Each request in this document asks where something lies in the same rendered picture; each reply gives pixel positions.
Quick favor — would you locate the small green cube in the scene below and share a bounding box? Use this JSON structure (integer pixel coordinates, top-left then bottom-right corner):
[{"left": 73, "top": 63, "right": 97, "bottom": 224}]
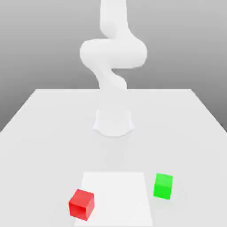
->
[{"left": 153, "top": 173, "right": 174, "bottom": 200}]

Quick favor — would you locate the small red cube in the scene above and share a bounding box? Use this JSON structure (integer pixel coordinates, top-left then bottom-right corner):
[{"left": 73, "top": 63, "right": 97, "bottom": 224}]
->
[{"left": 68, "top": 188, "right": 95, "bottom": 222}]

